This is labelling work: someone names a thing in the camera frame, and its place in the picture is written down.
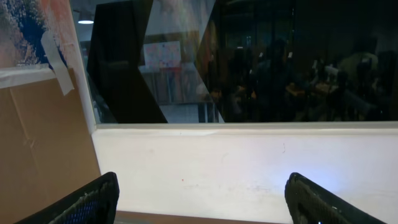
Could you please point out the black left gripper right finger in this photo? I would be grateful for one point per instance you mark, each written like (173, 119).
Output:
(312, 204)

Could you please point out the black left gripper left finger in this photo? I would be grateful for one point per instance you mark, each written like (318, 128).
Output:
(94, 203)

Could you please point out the brown cardboard sheet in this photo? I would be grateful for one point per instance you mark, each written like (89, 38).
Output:
(46, 115)

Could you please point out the dark glass window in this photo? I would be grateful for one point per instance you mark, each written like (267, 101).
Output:
(239, 61)

